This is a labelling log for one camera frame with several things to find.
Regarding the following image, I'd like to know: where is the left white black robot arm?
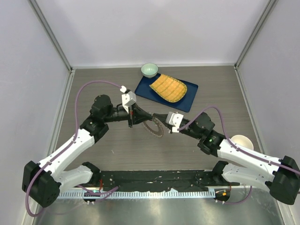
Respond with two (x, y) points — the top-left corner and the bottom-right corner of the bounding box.
(22, 92), (152, 208)

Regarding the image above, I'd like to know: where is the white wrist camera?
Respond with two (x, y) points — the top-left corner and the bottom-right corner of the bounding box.
(165, 112), (184, 133)
(120, 86), (136, 114)

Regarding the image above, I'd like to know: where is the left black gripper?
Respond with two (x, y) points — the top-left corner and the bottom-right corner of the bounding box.
(104, 102), (152, 128)

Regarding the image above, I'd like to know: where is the light green ceramic bowl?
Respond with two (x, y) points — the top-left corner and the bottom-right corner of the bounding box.
(141, 63), (158, 78)

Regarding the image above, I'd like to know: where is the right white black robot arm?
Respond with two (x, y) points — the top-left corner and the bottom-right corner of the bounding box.
(153, 112), (300, 205)

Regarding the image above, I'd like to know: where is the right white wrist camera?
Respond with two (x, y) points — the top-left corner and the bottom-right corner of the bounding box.
(165, 112), (184, 133)

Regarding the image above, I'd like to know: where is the slotted white cable duct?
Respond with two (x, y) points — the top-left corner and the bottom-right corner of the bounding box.
(58, 188), (215, 201)

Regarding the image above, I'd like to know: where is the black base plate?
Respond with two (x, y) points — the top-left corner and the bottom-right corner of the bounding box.
(72, 169), (240, 192)

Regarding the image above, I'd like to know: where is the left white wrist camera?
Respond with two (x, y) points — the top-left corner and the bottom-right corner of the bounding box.
(120, 86), (136, 114)

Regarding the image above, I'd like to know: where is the yellow woven bamboo mat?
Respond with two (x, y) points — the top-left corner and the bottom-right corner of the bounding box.
(150, 74), (188, 103)

